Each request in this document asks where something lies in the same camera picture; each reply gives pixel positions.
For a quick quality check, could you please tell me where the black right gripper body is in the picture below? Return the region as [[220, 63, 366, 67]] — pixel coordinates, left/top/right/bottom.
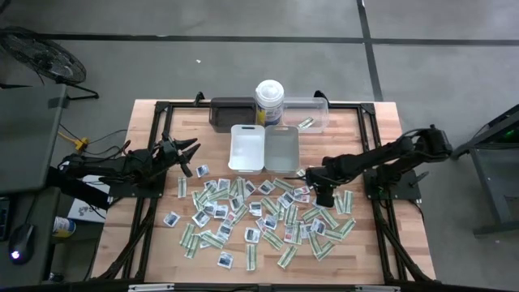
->
[[304, 164, 338, 195]]

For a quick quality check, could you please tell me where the small white yellow canister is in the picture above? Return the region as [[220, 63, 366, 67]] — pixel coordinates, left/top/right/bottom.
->
[[52, 217, 77, 238]]

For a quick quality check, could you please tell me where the black desk leg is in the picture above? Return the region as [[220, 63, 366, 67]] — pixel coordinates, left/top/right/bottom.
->
[[47, 165, 111, 211]]

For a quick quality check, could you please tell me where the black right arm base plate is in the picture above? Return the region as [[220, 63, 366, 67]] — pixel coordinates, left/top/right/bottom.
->
[[362, 167, 423, 201]]

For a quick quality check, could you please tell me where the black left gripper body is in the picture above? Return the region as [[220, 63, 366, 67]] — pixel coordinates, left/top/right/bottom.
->
[[152, 135, 182, 171]]

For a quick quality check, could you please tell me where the black computer mouse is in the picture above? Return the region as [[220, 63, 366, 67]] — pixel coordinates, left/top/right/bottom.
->
[[8, 222, 36, 266]]

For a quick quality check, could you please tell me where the dark desk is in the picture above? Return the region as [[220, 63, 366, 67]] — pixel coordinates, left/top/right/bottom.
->
[[0, 187, 62, 287]]

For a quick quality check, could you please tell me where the clear plastic bin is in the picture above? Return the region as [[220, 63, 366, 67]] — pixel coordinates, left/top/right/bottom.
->
[[282, 96, 330, 135]]

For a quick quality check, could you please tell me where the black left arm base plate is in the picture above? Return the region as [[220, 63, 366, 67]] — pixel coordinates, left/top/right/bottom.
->
[[105, 169, 168, 200]]

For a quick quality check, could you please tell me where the grey plastic bin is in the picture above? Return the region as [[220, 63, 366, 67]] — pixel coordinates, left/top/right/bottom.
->
[[263, 124, 302, 176]]

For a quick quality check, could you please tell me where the white cardboard box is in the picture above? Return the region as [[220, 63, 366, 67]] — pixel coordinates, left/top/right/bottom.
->
[[66, 173, 110, 224]]

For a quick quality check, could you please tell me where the black floor fan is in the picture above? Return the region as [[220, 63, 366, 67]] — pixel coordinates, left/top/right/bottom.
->
[[0, 26, 101, 101]]

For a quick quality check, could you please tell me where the disinfecting wipes canister white lid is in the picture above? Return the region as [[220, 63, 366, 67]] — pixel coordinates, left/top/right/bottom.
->
[[254, 79, 285, 127]]

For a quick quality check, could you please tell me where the white light bar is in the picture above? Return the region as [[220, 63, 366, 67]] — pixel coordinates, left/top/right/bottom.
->
[[127, 283, 175, 292], [354, 285, 401, 292]]

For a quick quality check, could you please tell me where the dark keyboard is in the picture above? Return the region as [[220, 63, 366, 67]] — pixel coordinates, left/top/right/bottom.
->
[[0, 197, 10, 241]]

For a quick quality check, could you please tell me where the black metal cart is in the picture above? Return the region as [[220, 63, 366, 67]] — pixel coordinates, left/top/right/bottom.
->
[[447, 103, 519, 239]]

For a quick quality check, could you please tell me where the grey table top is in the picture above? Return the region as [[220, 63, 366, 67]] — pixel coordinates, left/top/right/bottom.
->
[[0, 83, 69, 195]]

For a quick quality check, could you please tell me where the dark brown plastic bin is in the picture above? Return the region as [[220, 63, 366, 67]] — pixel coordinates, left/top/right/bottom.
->
[[208, 96, 258, 134]]

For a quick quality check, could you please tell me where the white plastic bin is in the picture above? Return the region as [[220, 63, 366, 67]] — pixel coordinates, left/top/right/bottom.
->
[[227, 123, 267, 176]]

